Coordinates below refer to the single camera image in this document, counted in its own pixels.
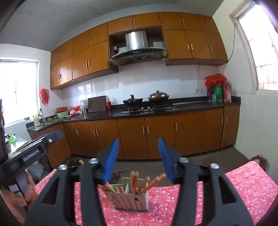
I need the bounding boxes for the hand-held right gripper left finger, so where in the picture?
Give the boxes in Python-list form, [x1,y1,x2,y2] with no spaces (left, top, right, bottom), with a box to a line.
[24,139,120,226]

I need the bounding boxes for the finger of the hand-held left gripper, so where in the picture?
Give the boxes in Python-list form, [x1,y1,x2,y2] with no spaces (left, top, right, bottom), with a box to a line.
[28,129,64,153]

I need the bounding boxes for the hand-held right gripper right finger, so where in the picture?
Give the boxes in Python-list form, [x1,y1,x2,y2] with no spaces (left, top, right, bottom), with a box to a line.
[158,137,254,226]

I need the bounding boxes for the grey perforated utensil holder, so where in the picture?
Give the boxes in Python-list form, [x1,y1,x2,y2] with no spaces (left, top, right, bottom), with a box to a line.
[104,177,150,213]

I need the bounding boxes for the person's left hand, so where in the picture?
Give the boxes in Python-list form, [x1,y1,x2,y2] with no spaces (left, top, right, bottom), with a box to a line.
[0,174,39,207]

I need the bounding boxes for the grey plastic basket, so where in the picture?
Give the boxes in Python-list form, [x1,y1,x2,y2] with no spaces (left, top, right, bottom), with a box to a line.
[26,163,44,179]

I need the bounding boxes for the sink faucet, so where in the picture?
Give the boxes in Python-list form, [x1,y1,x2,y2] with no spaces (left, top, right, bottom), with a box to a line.
[39,108,46,126]

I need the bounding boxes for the green funnel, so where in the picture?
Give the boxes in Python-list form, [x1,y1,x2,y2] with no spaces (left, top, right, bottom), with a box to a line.
[8,130,18,144]

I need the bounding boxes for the green basin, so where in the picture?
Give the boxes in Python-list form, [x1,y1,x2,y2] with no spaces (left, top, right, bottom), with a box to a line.
[54,111,70,119]

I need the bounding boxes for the brown lower kitchen cabinets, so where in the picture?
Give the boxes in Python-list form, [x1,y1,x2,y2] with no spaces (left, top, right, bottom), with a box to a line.
[29,104,240,168]

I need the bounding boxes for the brown kitchen cabinets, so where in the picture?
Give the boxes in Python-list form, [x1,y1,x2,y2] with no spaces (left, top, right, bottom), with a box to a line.
[50,12,228,90]
[29,104,240,168]

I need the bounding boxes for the gas stove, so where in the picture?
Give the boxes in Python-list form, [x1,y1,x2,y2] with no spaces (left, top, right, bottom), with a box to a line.
[120,105,173,115]

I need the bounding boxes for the black kitchen countertop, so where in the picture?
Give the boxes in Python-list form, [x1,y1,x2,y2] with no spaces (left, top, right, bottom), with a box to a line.
[26,97,241,131]

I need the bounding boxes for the dark cutting board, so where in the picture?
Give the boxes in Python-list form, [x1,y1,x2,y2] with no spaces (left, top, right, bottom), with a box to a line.
[88,96,107,113]

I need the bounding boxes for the window above sink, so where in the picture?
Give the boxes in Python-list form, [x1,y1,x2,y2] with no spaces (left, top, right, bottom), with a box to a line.
[0,57,40,127]

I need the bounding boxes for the pan with metal lid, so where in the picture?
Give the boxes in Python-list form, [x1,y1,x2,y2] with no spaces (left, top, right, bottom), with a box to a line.
[148,90,169,102]

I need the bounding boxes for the black wok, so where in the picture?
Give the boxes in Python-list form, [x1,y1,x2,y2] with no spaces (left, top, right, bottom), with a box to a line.
[123,94,144,105]

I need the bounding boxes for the red floral tablecloth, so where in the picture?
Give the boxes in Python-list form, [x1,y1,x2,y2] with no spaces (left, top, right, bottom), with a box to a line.
[34,160,274,226]

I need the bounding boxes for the green container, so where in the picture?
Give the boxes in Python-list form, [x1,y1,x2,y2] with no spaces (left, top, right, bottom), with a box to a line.
[214,86,224,102]

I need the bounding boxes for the wooden chair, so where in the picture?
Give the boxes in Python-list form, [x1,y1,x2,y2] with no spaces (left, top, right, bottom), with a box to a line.
[249,154,267,172]

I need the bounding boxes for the red plastic bag on containers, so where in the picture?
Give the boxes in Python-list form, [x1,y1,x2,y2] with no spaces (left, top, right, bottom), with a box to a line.
[205,73,227,88]

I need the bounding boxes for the steel range hood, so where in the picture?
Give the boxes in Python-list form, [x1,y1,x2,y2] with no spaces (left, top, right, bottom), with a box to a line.
[109,30,165,66]

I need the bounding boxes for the brown upper kitchen cabinets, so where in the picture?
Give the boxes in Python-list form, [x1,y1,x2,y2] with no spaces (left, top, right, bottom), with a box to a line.
[50,12,228,90]

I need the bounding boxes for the side window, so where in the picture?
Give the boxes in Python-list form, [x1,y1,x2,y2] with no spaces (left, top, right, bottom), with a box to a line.
[229,0,278,94]

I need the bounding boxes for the red bag hanging on wall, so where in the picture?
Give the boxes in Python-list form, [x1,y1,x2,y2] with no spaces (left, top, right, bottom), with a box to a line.
[39,88,50,105]

